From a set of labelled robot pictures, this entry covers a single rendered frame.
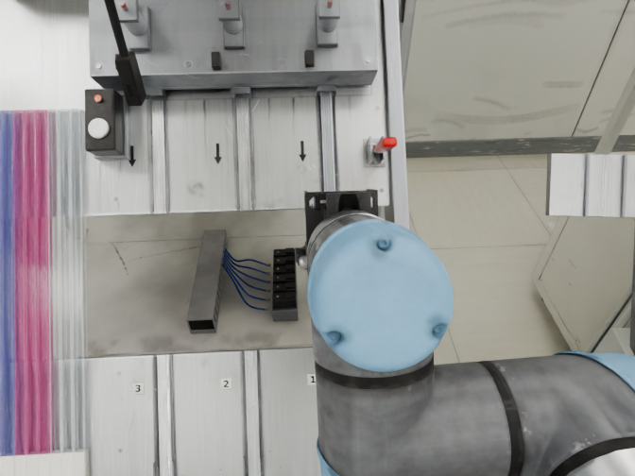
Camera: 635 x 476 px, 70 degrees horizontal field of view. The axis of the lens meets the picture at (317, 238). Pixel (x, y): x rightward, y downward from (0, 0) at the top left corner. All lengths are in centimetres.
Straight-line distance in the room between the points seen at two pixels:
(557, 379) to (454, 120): 230
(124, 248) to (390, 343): 97
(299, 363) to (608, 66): 244
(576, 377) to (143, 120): 55
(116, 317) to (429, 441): 80
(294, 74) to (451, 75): 192
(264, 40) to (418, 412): 45
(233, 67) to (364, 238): 39
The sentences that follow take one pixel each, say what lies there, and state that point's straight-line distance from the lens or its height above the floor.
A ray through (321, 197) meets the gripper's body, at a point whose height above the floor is 108.
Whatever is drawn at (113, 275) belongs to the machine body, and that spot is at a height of 62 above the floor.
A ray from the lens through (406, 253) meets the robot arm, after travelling 23.
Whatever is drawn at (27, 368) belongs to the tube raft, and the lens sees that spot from 68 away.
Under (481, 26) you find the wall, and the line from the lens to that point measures 242.
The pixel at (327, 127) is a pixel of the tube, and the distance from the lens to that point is 60.
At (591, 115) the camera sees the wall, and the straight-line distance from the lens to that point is 291.
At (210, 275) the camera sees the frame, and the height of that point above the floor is 66.
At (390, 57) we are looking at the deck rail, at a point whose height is 113.
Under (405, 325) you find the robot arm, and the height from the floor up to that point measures 116.
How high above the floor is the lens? 135
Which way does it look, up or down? 42 degrees down
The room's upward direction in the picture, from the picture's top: straight up
